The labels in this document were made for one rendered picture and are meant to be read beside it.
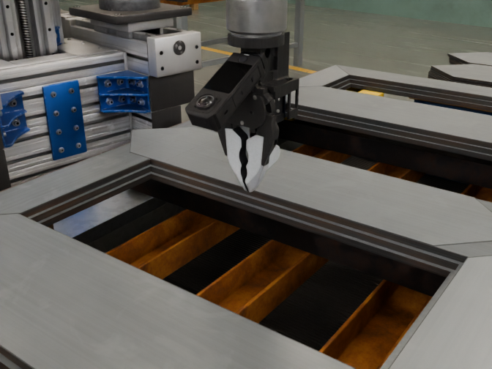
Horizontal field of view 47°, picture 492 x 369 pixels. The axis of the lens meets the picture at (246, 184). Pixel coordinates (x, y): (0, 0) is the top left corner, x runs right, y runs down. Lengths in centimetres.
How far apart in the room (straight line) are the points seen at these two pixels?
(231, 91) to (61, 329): 32
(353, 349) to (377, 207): 21
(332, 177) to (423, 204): 16
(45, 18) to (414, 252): 102
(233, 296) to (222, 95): 38
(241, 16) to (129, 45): 76
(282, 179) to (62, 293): 42
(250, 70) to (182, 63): 71
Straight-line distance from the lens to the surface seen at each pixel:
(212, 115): 65
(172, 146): 108
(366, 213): 84
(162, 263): 98
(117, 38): 147
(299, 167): 99
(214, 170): 97
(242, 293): 94
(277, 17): 70
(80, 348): 61
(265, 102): 71
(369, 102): 138
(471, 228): 85
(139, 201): 126
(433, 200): 91
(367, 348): 86
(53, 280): 72
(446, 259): 78
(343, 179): 95
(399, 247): 80
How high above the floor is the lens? 123
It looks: 24 degrees down
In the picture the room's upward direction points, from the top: straight up
